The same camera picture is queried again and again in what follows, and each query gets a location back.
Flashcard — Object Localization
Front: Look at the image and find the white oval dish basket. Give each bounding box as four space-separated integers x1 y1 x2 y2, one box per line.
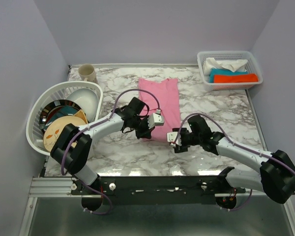
26 81 103 156

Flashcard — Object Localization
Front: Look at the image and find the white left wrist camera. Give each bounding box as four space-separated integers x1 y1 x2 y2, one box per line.
147 109 165 129

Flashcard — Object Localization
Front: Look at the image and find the white folded t shirt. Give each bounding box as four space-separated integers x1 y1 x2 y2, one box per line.
202 58 248 75

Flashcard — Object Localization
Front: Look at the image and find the tan scalloped dish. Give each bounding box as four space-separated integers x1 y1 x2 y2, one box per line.
73 109 88 124

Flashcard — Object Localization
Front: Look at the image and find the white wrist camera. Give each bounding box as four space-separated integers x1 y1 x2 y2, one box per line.
167 131 181 147
147 109 165 129

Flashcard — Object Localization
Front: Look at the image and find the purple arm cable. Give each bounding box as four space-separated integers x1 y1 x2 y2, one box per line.
60 88 161 215
174 113 295 212

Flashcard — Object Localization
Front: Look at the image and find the dark striped rim plate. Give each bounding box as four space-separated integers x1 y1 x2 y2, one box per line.
39 99 81 132

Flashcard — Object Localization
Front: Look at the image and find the pink t shirt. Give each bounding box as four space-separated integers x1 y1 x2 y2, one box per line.
138 78 181 143

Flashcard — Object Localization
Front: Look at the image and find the aluminium frame rail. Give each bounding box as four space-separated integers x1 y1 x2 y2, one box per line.
28 175 291 197

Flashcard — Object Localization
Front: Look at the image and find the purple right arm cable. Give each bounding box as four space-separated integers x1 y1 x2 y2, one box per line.
174 113 295 212

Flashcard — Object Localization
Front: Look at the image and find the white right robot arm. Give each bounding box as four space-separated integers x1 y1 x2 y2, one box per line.
167 113 295 204

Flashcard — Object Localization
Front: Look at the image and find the orange folded t shirt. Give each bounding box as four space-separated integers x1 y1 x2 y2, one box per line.
213 74 259 83

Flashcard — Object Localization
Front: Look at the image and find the white plastic mesh basket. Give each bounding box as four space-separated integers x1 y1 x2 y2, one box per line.
197 51 263 91

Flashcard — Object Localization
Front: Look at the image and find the teal ceramic plate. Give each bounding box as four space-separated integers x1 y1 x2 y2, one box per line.
45 106 80 126

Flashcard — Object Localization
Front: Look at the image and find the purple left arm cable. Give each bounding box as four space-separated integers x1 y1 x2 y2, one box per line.
60 88 161 215

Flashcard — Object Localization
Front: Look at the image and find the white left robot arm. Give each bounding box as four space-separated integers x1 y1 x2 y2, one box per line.
50 97 161 194

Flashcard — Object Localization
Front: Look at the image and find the beige bird pattern plate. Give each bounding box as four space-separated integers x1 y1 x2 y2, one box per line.
43 116 87 152

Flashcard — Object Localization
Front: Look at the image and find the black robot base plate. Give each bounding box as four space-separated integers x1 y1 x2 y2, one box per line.
71 169 246 206

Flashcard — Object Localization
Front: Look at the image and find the white ceramic bowl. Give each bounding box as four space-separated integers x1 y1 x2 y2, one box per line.
65 88 99 122

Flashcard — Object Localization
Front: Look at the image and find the beige ceramic mug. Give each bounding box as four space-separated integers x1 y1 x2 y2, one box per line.
78 64 98 84

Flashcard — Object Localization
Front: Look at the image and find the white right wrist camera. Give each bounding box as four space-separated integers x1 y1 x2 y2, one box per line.
167 131 181 147

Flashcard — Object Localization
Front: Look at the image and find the teal folded t shirt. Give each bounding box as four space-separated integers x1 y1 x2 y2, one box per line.
209 68 248 83

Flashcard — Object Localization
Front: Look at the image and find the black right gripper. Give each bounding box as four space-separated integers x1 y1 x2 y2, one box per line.
173 127 202 153

